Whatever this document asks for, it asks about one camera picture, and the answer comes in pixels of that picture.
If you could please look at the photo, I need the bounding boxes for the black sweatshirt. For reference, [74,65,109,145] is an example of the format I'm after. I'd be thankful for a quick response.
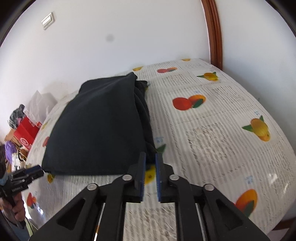
[42,73,156,176]

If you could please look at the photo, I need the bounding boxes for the left hand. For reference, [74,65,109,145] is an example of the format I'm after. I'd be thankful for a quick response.
[1,193,26,224]

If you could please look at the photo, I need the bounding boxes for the purple bag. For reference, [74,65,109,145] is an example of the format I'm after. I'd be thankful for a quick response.
[4,141,17,164]

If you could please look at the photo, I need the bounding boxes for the brown cardboard box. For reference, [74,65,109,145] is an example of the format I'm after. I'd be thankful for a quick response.
[4,128,22,148]

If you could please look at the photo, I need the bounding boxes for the red shopping bag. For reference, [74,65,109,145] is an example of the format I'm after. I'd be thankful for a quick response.
[14,117,42,151]

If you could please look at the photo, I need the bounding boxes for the black patterned bag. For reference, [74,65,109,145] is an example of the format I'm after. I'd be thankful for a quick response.
[8,104,26,130]

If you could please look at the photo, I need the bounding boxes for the white plastic bag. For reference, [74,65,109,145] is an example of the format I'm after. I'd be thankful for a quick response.
[24,90,57,127]

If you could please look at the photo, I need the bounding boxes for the fruit print bed cover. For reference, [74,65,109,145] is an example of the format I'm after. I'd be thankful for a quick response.
[23,59,295,240]

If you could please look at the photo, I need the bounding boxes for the white wall switch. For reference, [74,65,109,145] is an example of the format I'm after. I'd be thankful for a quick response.
[41,12,55,30]

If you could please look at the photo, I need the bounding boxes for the brown wooden door frame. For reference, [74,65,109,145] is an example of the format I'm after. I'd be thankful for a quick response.
[201,0,223,70]

